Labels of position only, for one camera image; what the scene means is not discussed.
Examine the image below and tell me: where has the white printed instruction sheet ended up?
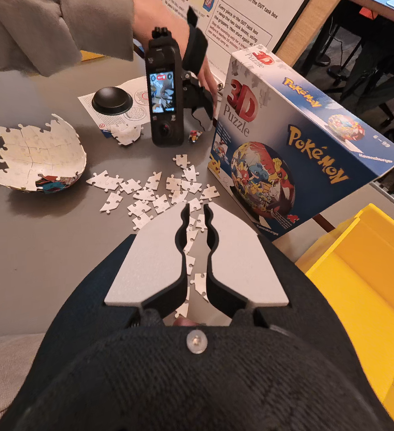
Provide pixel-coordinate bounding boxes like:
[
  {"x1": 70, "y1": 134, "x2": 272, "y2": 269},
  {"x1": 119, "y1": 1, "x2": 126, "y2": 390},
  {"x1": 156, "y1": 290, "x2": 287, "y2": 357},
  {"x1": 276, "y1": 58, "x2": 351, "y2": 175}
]
[{"x1": 160, "y1": 0, "x2": 310, "y2": 83}]

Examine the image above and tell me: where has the person's left forearm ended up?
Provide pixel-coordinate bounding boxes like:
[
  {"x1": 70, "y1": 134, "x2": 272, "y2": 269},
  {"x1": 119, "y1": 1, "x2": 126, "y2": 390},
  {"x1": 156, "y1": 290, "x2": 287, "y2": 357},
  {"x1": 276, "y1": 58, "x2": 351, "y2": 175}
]
[{"x1": 0, "y1": 0, "x2": 135, "y2": 77}]

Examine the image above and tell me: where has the black round ball stand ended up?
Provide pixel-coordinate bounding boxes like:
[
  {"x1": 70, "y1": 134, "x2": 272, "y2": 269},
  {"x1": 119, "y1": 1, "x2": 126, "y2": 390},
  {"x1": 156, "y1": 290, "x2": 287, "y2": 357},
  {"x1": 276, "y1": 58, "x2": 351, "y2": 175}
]
[{"x1": 92, "y1": 86, "x2": 133, "y2": 116}]

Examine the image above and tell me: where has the yellow plastic bin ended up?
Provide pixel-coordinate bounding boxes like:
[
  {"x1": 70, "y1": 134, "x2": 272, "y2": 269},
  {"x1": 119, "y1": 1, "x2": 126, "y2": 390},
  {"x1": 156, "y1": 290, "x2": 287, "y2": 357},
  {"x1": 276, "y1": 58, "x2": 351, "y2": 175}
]
[{"x1": 295, "y1": 203, "x2": 394, "y2": 431}]

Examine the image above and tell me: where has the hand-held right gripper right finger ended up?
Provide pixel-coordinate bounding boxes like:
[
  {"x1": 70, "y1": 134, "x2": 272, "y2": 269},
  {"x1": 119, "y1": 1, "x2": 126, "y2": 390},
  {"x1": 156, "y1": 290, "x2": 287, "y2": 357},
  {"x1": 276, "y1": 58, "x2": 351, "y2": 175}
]
[{"x1": 203, "y1": 201, "x2": 290, "y2": 320}]

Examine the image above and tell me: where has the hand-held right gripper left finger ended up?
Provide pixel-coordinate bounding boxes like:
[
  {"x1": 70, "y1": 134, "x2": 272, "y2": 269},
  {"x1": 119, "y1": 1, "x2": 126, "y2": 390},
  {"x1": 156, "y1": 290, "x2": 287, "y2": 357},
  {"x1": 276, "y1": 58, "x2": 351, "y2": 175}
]
[{"x1": 103, "y1": 202, "x2": 191, "y2": 320}]

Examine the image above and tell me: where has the person's grey clothing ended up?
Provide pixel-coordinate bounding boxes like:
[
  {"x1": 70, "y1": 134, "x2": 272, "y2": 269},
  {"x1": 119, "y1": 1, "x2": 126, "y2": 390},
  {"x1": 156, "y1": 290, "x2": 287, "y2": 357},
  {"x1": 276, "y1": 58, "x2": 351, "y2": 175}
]
[{"x1": 0, "y1": 333, "x2": 46, "y2": 431}]

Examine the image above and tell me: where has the light wooden table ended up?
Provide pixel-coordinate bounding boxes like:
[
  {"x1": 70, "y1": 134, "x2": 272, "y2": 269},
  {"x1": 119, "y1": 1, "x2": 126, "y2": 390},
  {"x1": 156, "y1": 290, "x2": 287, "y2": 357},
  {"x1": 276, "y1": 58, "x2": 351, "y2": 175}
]
[{"x1": 274, "y1": 0, "x2": 394, "y2": 68}]

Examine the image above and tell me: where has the black chair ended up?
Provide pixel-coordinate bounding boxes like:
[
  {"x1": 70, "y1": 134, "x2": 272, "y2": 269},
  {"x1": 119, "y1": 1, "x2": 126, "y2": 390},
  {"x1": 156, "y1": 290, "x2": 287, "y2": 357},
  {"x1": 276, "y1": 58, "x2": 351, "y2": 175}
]
[{"x1": 298, "y1": 7, "x2": 394, "y2": 128}]

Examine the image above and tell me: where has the white puzzle pieces pile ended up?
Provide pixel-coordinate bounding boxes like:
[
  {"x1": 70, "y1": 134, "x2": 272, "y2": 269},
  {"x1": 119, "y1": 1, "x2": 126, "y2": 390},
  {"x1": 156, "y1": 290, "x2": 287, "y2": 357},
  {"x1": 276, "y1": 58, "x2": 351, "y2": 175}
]
[{"x1": 86, "y1": 154, "x2": 220, "y2": 319}]

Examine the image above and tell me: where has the blue puzzle box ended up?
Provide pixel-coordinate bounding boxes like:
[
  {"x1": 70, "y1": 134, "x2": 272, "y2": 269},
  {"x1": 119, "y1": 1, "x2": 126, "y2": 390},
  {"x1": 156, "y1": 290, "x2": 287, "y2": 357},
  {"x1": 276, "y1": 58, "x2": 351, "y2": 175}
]
[{"x1": 208, "y1": 44, "x2": 394, "y2": 242}]

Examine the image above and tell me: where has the person's left hand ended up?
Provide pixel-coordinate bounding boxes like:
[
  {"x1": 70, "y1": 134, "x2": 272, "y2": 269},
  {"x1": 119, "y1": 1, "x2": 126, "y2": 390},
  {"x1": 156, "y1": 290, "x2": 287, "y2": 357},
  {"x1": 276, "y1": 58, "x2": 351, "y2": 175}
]
[{"x1": 133, "y1": 0, "x2": 218, "y2": 101}]

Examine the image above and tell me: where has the white instruction leaflet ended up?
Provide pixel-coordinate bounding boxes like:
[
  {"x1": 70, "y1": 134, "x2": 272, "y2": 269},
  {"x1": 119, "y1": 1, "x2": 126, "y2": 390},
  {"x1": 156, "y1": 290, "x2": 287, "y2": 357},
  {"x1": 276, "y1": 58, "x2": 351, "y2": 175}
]
[{"x1": 78, "y1": 76, "x2": 152, "y2": 139}]

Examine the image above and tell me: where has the small joined puzzle section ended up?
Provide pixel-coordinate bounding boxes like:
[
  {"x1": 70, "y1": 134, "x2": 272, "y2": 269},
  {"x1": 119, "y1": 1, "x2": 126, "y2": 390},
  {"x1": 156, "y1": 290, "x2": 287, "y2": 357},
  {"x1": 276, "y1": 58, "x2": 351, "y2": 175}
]
[{"x1": 110, "y1": 124, "x2": 143, "y2": 146}]

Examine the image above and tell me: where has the partly built puzzle ball shell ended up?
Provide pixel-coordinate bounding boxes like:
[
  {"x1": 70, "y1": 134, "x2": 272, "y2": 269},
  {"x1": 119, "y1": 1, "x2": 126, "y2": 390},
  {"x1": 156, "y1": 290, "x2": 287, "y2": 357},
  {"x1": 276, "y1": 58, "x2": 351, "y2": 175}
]
[{"x1": 0, "y1": 114, "x2": 87, "y2": 194}]

